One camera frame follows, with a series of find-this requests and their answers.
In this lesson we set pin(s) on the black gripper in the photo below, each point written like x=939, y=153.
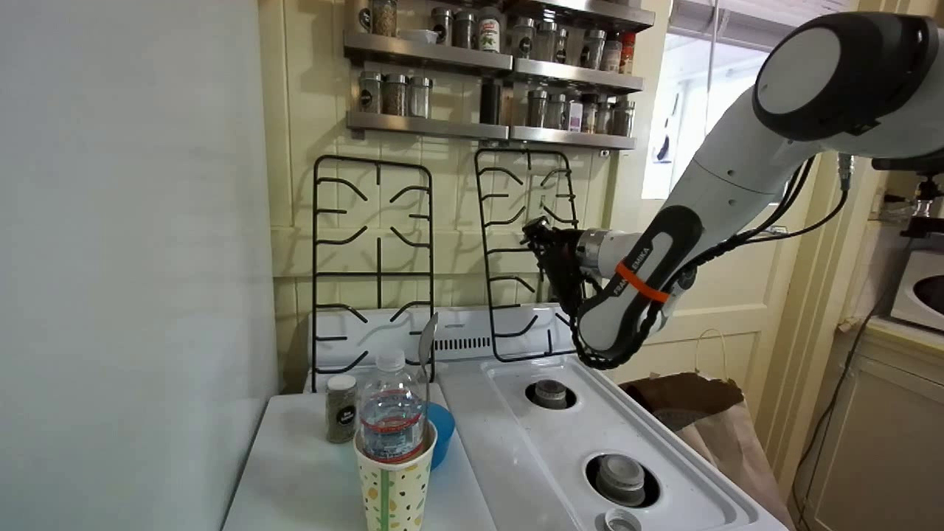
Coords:
x=568, y=261

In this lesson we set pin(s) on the black stove grate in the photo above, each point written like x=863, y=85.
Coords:
x=377, y=275
x=484, y=253

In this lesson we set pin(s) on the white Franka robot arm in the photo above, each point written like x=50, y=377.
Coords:
x=748, y=166

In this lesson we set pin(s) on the white gas stove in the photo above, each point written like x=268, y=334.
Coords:
x=512, y=444

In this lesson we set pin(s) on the glass spice jar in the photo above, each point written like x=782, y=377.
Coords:
x=622, y=115
x=492, y=98
x=591, y=44
x=577, y=109
x=627, y=54
x=420, y=94
x=369, y=92
x=537, y=104
x=394, y=94
x=487, y=29
x=600, y=112
x=377, y=16
x=519, y=36
x=557, y=107

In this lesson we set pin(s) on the grey metal spice rack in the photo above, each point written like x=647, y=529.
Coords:
x=432, y=123

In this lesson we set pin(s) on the round metal burner cap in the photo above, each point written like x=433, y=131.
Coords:
x=549, y=392
x=619, y=479

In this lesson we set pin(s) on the bright window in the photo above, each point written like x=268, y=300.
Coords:
x=687, y=107

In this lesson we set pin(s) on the blue plastic bowl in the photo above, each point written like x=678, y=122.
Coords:
x=442, y=432

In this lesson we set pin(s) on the clear plastic water bottle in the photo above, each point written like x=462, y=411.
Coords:
x=391, y=413

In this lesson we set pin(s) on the small shaker jar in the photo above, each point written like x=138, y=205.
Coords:
x=339, y=408

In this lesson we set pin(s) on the brown paper bag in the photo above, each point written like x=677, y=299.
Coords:
x=726, y=444

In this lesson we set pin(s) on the dotted paper cup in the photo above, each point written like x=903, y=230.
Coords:
x=394, y=491

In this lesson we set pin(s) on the white refrigerator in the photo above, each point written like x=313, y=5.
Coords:
x=127, y=244

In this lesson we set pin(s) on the cream kitchen cabinet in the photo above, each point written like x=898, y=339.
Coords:
x=886, y=444

